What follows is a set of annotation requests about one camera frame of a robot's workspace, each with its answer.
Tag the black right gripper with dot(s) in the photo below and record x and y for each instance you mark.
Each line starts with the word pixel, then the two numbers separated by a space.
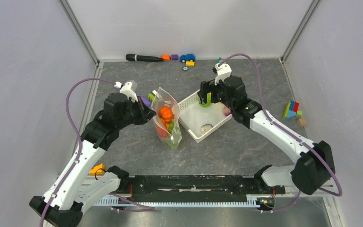
pixel 207 87

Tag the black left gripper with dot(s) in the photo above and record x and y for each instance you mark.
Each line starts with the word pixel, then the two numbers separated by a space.
pixel 145 112

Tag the purple toy onion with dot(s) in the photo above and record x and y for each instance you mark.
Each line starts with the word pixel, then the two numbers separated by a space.
pixel 226 111

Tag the green toy lettuce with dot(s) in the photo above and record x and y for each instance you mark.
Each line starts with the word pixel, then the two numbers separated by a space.
pixel 205 100

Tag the orange toy pumpkin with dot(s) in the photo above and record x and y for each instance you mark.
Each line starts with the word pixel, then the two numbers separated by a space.
pixel 166 114

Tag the clear zip top bag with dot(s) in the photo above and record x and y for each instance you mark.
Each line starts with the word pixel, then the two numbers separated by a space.
pixel 163 98

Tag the green toy grapes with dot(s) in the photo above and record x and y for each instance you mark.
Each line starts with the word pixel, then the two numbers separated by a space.
pixel 173 138

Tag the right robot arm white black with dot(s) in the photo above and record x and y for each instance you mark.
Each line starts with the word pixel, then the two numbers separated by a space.
pixel 313 165

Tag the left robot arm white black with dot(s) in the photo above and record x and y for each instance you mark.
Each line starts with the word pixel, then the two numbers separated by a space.
pixel 64 204

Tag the green blue white brick stack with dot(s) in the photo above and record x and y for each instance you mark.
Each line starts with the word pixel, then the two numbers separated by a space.
pixel 152 95

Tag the white perforated plastic basket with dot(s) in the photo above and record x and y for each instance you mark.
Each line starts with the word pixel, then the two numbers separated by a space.
pixel 193 116

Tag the white toy garlic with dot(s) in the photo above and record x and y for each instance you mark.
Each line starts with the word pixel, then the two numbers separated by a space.
pixel 205 128

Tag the yellow toy brick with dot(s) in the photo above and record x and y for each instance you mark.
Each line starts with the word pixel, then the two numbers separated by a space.
pixel 190 64

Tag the black microphone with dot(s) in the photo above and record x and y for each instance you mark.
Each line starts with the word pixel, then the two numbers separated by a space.
pixel 135 57

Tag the blue toy car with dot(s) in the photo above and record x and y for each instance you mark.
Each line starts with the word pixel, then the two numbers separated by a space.
pixel 187 57

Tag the multicolour block stack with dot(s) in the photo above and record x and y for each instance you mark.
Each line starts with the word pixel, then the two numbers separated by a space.
pixel 292 111

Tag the purple toy block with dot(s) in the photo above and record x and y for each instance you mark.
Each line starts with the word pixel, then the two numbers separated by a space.
pixel 174 57

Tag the orange toy piece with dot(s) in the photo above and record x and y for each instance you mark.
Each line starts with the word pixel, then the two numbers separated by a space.
pixel 166 57

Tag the light wooden cube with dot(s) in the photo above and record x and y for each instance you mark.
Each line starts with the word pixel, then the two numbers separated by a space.
pixel 301 122

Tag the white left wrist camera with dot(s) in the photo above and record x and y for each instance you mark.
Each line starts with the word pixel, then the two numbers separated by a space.
pixel 128 89

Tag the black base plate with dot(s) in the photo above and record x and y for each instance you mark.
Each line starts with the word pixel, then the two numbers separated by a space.
pixel 195 188

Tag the white slotted cable duct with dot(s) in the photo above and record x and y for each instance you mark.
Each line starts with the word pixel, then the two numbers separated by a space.
pixel 113 201

